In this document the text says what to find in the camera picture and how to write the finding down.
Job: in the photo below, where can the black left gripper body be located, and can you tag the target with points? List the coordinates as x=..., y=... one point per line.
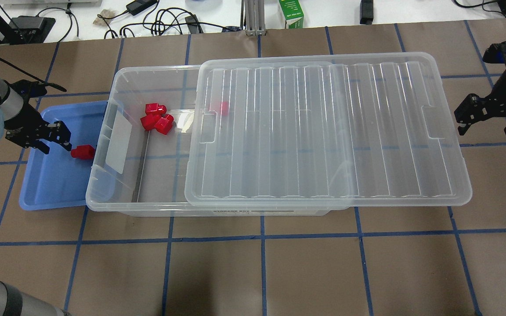
x=25, y=124

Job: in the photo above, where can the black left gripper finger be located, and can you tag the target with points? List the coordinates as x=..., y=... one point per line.
x=58, y=133
x=26, y=141

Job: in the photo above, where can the red block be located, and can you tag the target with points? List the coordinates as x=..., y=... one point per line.
x=155, y=109
x=83, y=152
x=224, y=108
x=164, y=124
x=149, y=121

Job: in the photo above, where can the clear plastic box lid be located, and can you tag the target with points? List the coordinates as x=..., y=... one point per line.
x=406, y=149

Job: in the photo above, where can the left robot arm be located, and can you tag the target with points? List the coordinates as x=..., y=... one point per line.
x=14, y=95

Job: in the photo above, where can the blue plastic tray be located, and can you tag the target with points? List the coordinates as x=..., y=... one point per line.
x=57, y=180

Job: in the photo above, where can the clear plastic storage box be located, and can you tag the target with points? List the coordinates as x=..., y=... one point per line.
x=147, y=175

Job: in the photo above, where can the black monitor stand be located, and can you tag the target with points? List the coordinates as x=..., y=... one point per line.
x=24, y=29

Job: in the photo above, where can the black power adapter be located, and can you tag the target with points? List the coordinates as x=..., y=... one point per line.
x=136, y=7

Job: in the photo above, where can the green white carton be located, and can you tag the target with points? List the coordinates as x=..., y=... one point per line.
x=291, y=14

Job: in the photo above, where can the aluminium frame post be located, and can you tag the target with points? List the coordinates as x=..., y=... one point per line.
x=253, y=20

